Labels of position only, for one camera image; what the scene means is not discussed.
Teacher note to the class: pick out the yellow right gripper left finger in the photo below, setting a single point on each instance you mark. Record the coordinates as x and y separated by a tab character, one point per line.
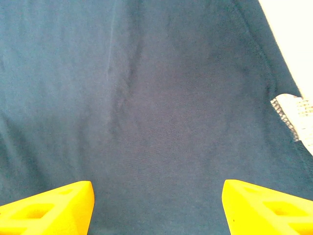
44	210

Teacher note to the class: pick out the navy blue t-shirt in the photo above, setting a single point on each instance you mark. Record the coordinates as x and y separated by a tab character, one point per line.
146	98

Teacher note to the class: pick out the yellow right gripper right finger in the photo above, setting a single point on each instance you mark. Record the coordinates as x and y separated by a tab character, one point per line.
264	210

